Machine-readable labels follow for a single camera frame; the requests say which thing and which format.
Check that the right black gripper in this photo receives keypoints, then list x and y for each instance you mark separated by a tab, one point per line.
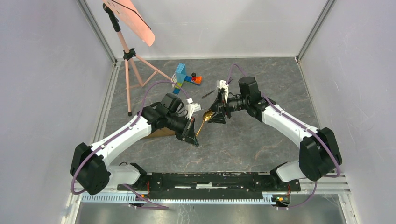
218	117

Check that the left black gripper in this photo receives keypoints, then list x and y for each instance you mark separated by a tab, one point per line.
190	136

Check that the gold spoon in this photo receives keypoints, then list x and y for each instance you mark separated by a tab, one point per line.
205	118

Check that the brown cloth napkin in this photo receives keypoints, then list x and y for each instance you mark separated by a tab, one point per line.
163	132

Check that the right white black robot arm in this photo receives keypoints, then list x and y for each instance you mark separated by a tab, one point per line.
319	154

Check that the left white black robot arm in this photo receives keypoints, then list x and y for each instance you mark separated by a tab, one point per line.
91	164

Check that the colourful toy block structure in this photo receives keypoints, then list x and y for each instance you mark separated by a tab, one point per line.
180	76

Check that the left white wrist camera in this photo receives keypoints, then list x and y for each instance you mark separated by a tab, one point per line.
191	108

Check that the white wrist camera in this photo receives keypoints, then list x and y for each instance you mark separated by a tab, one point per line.
191	108
223	87

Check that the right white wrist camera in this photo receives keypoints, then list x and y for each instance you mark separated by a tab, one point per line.
223	87

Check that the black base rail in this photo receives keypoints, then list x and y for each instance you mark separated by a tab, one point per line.
214	185

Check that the white slotted cable duct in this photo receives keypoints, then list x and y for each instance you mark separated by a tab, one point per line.
129	197

